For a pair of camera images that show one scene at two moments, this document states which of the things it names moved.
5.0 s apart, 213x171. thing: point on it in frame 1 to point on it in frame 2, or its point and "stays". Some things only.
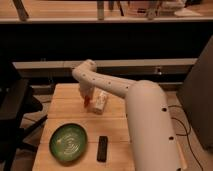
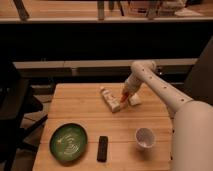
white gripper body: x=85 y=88 to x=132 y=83
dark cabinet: x=196 y=95 stays
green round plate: x=68 y=142 stays
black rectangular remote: x=102 y=149 stays
